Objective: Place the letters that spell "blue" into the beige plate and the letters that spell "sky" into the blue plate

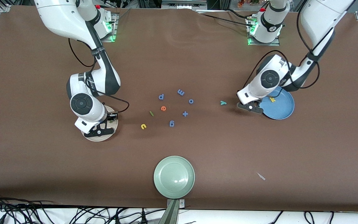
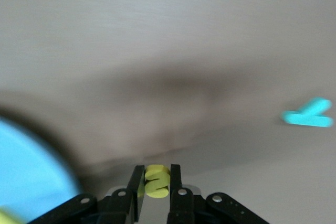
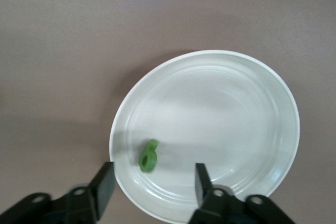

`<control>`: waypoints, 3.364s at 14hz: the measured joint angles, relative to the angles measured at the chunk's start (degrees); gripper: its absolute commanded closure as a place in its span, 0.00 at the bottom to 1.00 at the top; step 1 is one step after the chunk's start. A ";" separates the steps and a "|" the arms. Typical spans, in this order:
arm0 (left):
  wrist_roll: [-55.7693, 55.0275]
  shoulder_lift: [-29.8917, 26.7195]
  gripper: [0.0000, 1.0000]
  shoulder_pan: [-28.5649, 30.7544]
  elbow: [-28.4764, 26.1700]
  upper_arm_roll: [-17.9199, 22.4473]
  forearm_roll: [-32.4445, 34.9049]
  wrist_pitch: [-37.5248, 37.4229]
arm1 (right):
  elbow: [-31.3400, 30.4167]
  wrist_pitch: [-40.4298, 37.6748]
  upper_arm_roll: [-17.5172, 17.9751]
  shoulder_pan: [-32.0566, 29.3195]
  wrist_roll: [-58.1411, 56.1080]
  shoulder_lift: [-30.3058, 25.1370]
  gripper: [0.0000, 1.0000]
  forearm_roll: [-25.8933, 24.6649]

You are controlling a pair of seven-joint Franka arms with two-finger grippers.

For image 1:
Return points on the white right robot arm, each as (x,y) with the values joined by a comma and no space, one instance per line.
(95,113)

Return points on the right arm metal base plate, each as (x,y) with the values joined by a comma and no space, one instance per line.
(114,28)

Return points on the beige brown plate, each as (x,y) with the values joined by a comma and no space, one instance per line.
(115,127)

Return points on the blue plus shaped letter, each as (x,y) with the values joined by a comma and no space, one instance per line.
(185,114)

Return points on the teal letter y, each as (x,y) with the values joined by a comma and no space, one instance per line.
(223,102)

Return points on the pale green plate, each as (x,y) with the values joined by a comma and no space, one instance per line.
(174,177)

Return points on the grey metal frame piece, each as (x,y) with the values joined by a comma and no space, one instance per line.
(183,4)

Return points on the small white paper scrap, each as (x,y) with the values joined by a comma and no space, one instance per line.
(261,176)

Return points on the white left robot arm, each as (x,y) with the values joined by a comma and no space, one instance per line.
(253,90)

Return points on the grey metal camera bracket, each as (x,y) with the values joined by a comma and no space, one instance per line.
(172,214)

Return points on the yellow letter k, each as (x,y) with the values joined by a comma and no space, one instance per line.
(272,99)

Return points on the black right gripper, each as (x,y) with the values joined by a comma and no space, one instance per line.
(108,117)

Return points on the blue letter p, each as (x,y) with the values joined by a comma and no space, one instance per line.
(160,98)

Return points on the brown table cover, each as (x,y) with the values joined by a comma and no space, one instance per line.
(228,149)

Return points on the blue plate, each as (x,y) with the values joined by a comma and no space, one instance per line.
(280,110)

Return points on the blue letter m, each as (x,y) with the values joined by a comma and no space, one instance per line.
(181,92)

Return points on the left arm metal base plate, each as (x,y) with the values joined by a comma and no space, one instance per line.
(272,44)

